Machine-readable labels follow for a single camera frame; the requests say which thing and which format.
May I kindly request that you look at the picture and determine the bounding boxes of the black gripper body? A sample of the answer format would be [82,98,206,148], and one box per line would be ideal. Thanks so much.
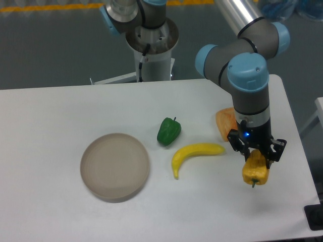
[237,118,273,153]

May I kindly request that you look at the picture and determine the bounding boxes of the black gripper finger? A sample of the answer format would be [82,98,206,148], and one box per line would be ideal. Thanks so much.
[227,129,250,161]
[264,139,287,169]

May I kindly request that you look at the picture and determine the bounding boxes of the yellow toy bell pepper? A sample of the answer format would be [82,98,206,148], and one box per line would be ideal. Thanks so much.
[242,149,270,187]

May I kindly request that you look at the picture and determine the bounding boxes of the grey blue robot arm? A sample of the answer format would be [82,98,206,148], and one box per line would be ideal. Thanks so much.
[100,1,290,167]

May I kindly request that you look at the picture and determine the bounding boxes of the green toy bell pepper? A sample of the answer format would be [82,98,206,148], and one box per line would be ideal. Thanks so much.
[157,117,181,146]

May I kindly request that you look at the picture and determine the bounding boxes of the beige round plate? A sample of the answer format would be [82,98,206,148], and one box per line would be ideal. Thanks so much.
[80,133,150,203]

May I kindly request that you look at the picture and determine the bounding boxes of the yellow toy banana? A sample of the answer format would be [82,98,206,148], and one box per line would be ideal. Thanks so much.
[171,143,225,179]

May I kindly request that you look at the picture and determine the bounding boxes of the white furniture edge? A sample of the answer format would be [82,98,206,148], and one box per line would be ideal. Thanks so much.
[299,97,323,139]

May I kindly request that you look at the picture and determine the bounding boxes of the black object at table edge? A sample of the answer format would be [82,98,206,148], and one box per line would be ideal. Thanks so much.
[304,204,322,231]

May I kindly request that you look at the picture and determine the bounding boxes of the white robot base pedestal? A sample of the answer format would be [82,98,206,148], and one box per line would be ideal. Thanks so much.
[93,18,179,85]

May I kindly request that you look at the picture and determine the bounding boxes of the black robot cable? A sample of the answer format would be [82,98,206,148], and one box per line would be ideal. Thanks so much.
[137,43,151,83]

